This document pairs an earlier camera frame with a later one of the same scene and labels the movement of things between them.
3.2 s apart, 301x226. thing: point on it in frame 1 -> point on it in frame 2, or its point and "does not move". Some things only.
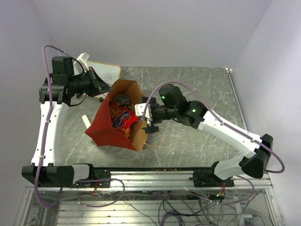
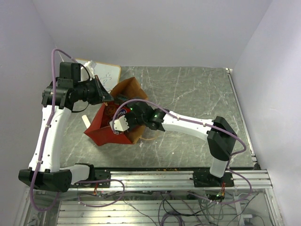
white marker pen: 86,121 does not move
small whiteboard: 109,73 does not move
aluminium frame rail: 162,181 does not move
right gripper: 153,128 -> 127,116
